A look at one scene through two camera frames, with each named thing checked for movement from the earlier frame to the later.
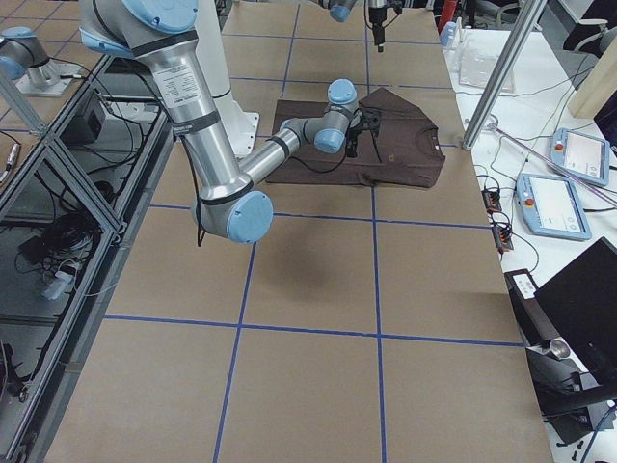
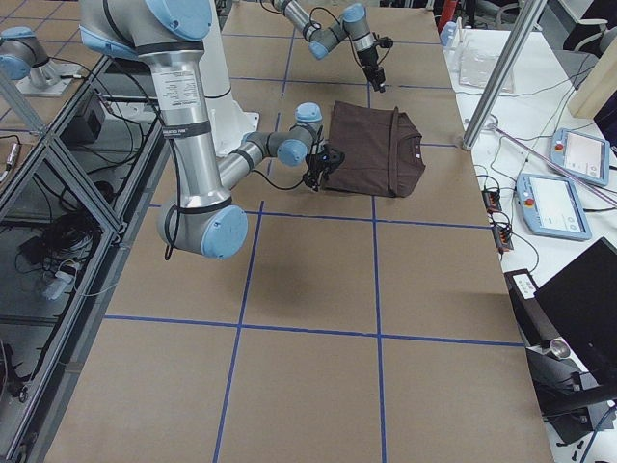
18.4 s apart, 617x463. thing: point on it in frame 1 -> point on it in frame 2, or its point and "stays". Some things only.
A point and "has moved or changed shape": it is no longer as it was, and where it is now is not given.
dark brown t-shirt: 405,150 has moved or changed shape
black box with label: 533,320 stays
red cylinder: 448,9 stays
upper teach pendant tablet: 584,155 stays
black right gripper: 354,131 -> 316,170
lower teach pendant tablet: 550,206 stays
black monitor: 580,303 stays
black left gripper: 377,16 -> 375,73
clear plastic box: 476,65 stays
